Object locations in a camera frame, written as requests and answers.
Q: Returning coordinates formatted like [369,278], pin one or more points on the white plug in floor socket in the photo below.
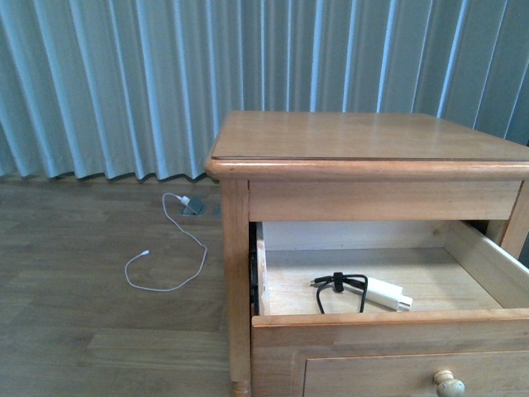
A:
[183,200]

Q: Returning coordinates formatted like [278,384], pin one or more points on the wooden drawer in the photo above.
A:
[316,334]

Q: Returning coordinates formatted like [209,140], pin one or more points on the light blue pleated curtain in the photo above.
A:
[142,87]

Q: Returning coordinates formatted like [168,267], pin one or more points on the open metal floor socket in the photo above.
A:
[195,207]

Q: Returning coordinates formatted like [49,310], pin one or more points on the white charger adapter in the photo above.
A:
[388,295]

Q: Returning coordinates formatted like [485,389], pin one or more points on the wooden nightstand cabinet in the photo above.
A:
[354,167]

